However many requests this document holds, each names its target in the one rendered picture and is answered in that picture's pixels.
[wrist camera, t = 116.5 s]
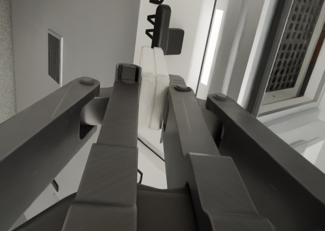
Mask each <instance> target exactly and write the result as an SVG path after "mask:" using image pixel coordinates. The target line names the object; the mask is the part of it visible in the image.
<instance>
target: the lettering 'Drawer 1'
mask: <svg viewBox="0 0 325 231"><path fill-rule="evenodd" d="M163 1H164V0H149V2H150V3H154V4H158V5H159V4H162V3H163ZM152 18H155V15H148V16H147V20H148V21H149V22H150V23H151V24H152V25H154V21H152V20H151V19H152ZM149 32H153V29H146V32H145V34H146V35H147V36H148V37H149V38H150V39H152V35H151V34H150V33H149Z"/></svg>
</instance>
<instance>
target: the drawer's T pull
mask: <svg viewBox="0 0 325 231"><path fill-rule="evenodd" d="M170 17H171V8H170V6H169V5H167V4H159V5H158V7H157V9H156V14H155V21H154V29H153V36H152V43H151V48H154V47H159V48H162V50H163V54H164V56H165V55H179V54H181V49H182V44H183V38H184V30H182V29H179V28H169V24H170Z"/></svg>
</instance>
